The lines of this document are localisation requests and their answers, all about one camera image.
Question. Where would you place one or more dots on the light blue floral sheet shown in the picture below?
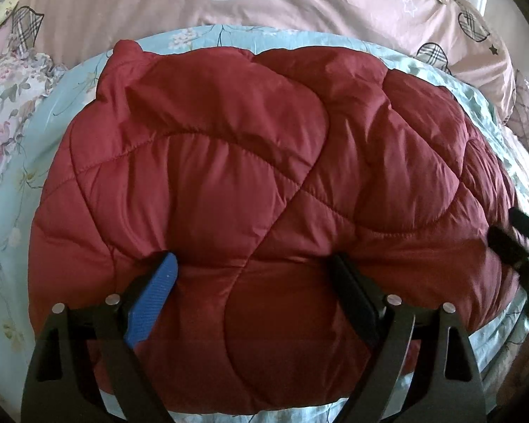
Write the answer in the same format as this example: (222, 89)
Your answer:
(34, 146)

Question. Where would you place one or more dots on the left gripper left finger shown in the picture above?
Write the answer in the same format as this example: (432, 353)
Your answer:
(123, 322)

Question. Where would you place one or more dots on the white floral cloth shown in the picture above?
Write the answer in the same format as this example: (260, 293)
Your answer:
(25, 81)

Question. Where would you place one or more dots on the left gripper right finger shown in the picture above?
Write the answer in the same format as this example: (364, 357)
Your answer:
(384, 324)

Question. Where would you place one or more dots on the red quilted jacket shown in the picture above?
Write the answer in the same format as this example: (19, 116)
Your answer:
(252, 170)

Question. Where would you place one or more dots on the pink heart pattern duvet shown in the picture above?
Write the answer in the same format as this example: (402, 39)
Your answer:
(484, 42)

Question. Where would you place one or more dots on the person's right hand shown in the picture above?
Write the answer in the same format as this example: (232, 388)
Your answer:
(517, 380)

